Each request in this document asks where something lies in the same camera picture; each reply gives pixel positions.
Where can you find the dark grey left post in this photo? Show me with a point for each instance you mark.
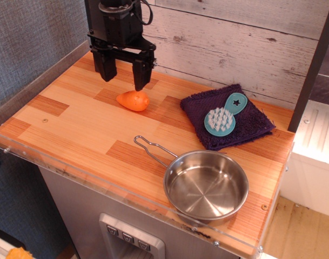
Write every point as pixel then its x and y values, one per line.
pixel 95 26

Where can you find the silver dispenser button panel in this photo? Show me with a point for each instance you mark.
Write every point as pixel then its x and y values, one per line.
pixel 123 240

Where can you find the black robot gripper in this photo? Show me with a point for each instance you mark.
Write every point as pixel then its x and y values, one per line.
pixel 123 37

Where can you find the dark grey right post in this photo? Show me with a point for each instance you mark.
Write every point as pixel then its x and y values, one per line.
pixel 313 71

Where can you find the dark grey post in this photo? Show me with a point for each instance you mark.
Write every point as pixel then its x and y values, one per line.
pixel 95 26
pixel 313 71

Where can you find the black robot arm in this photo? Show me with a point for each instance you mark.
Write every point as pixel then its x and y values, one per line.
pixel 115 2

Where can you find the orange carrot toy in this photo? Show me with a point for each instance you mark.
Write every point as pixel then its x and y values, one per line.
pixel 134 100

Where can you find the grey toy fridge cabinet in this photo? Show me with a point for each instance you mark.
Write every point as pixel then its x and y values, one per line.
pixel 81 206

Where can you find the purple folded towel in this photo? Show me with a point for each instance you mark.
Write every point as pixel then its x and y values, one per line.
pixel 251 123

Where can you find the steel pan with wire handle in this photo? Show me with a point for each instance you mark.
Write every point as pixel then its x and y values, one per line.
pixel 204 186

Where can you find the teal scrub brush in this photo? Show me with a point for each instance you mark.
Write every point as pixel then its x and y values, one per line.
pixel 221 121

